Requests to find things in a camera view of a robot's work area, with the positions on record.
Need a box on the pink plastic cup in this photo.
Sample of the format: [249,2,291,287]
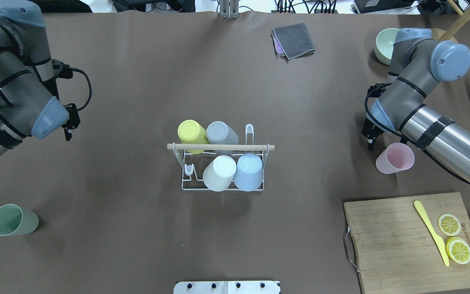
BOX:
[375,142,415,174]

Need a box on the blue plastic cup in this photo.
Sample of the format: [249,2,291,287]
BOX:
[233,153,263,192]

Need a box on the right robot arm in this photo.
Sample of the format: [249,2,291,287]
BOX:
[364,28,470,183]

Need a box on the yellow plastic knife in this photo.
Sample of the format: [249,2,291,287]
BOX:
[413,200,450,267]

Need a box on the green plastic cup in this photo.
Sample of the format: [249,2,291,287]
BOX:
[0,203,39,236]

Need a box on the grey folded cloth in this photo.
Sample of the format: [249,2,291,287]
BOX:
[272,23,315,60]

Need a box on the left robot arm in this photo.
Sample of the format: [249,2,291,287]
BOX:
[0,0,80,156]

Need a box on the lemon slice lower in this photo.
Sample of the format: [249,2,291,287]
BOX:
[445,236,470,265]

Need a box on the white wire cup holder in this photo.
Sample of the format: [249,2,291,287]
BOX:
[167,124,275,191]

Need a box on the wooden mug tree stand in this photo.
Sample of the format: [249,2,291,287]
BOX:
[431,0,470,42]

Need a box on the yellow plastic cup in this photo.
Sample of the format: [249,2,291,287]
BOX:
[177,119,209,145]

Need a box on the grey plastic cup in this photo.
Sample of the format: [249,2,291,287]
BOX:
[206,121,239,145]

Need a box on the lemon slice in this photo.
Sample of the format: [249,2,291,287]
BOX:
[438,213,461,236]
[445,236,470,265]

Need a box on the white plastic cup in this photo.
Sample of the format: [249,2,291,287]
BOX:
[203,156,237,192]

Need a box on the lemon slice upper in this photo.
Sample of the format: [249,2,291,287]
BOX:
[438,213,461,236]

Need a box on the green bowl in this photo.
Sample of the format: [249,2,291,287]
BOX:
[374,28,399,66]

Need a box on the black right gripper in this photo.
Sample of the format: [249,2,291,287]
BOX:
[361,82,387,152]

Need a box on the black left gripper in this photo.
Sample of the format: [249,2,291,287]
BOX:
[51,59,80,141]

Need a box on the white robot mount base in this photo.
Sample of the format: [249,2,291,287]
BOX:
[173,280,281,294]

